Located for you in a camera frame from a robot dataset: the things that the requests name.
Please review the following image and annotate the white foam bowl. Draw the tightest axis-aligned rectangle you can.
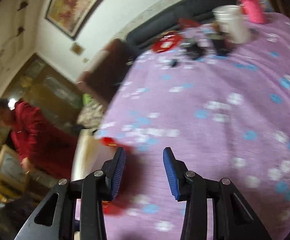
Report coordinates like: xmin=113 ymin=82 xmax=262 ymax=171
xmin=71 ymin=129 xmax=116 ymax=181

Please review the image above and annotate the white plastic container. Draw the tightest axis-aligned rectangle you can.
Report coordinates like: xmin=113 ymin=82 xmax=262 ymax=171
xmin=212 ymin=5 xmax=251 ymax=44

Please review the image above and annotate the small red glass plate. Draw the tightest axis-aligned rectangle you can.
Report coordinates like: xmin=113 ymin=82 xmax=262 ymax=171
xmin=151 ymin=30 xmax=183 ymax=53

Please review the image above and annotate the black sofa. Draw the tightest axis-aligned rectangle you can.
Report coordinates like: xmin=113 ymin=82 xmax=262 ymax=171
xmin=125 ymin=0 xmax=237 ymax=54

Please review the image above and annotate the pink sleeved thermos bottle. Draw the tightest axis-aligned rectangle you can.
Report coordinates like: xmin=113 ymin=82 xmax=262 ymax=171
xmin=239 ymin=0 xmax=267 ymax=24

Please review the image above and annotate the purple floral tablecloth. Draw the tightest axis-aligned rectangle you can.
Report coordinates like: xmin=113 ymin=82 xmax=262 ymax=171
xmin=95 ymin=13 xmax=290 ymax=239

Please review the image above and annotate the bystander bare hand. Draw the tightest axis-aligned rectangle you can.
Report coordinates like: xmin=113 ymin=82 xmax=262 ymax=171
xmin=20 ymin=158 xmax=35 ymax=173

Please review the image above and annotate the framed wall painting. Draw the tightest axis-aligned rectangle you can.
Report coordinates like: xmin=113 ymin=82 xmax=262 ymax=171
xmin=45 ymin=0 xmax=103 ymax=41

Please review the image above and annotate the brown chair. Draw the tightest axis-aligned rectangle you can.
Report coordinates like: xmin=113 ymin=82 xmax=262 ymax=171
xmin=76 ymin=38 xmax=136 ymax=107

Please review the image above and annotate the person in red jacket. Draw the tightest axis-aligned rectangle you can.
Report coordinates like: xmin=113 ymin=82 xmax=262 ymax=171
xmin=0 ymin=99 xmax=78 ymax=179

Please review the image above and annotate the black jar with cork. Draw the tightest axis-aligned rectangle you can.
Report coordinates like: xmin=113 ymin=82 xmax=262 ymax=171
xmin=211 ymin=22 xmax=232 ymax=57

